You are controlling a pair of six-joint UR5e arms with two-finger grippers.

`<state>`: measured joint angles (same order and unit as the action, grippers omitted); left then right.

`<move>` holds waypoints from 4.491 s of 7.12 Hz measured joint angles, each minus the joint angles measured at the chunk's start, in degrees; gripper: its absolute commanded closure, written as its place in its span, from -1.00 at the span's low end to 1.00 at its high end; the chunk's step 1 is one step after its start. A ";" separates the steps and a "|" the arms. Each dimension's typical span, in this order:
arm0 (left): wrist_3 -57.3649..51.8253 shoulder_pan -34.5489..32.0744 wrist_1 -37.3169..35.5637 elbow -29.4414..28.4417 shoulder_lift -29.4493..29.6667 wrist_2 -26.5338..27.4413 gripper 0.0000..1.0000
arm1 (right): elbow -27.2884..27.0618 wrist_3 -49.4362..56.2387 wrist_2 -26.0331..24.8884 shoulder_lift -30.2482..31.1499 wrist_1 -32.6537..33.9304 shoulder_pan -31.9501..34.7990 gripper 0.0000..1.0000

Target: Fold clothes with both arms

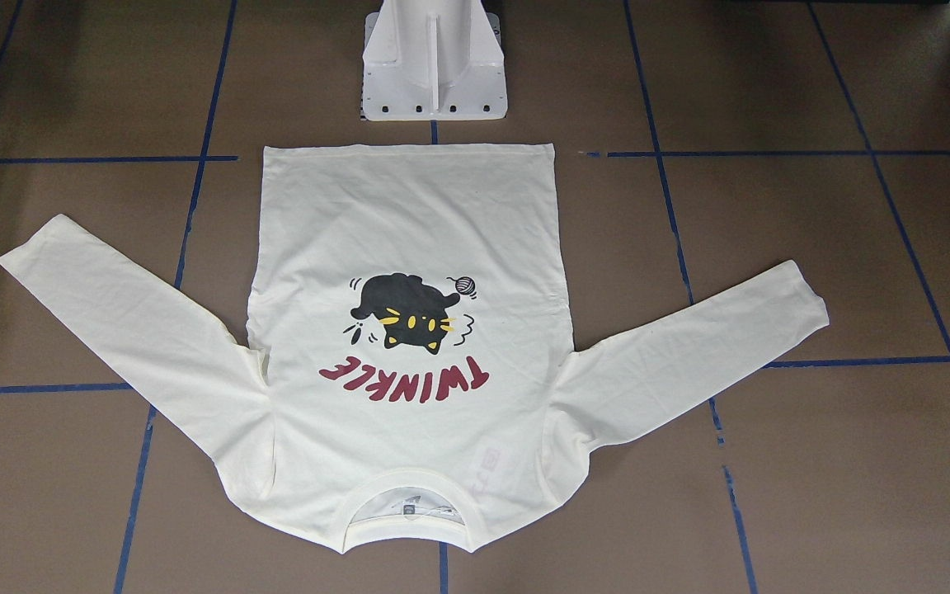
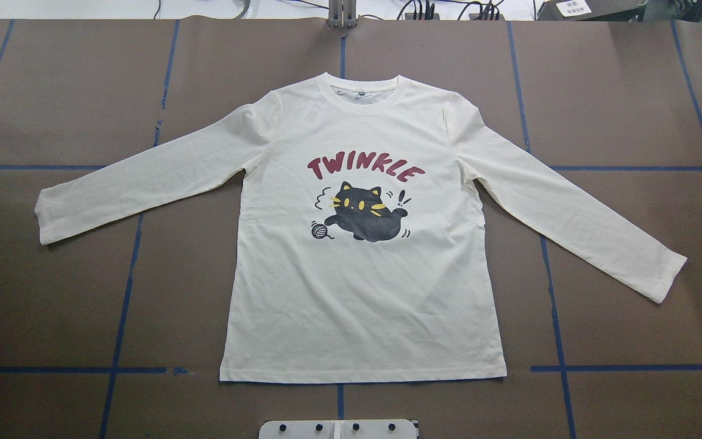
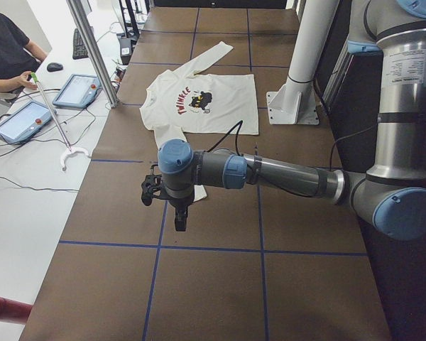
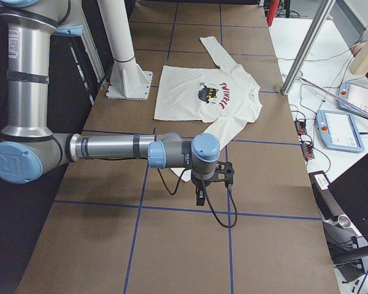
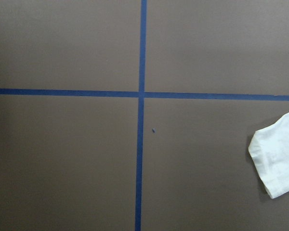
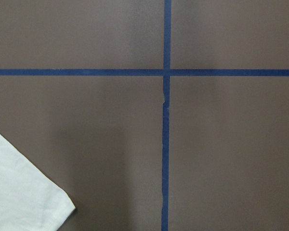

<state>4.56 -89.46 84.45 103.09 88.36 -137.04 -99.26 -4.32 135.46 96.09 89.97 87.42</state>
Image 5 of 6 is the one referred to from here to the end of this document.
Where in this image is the white long-sleeve shirt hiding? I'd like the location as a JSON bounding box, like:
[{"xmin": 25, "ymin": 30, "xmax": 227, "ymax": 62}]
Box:
[{"xmin": 248, "ymin": 112, "xmax": 289, "ymax": 199}]

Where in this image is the blue tape line crosswise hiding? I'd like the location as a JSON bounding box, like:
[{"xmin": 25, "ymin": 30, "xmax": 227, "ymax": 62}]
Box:
[{"xmin": 0, "ymin": 88, "xmax": 289, "ymax": 102}]

